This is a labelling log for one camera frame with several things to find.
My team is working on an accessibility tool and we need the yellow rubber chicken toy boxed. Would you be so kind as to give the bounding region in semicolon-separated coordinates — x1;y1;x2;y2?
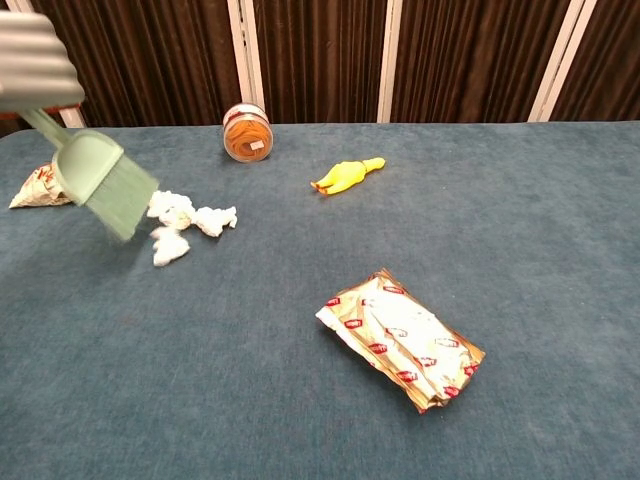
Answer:
309;156;387;197

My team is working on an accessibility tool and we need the orange white crumpled snack bag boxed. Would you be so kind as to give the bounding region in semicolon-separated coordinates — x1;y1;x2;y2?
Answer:
8;162;74;210

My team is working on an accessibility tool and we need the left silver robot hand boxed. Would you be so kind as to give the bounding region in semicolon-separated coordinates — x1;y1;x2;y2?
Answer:
0;9;86;121

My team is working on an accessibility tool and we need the dark brown curtain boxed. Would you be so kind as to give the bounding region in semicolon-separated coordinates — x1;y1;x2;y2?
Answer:
0;0;640;131

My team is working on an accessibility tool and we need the clear jar of rubber bands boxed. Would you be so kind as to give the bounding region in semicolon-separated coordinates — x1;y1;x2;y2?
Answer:
222;102;275;164

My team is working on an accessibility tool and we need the blue felt table cover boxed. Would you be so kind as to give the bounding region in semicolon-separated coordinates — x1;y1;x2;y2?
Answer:
0;118;640;480

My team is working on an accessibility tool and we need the white paper ball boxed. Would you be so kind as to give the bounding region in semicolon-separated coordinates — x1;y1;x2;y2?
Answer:
145;189;197;232
193;204;239;239
149;225;192;268

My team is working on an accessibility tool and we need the mint green hand brush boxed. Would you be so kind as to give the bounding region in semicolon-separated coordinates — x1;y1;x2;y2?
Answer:
18;107;161;245

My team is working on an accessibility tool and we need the gold white snack pack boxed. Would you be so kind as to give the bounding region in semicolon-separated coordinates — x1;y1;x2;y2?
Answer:
314;268;486;415

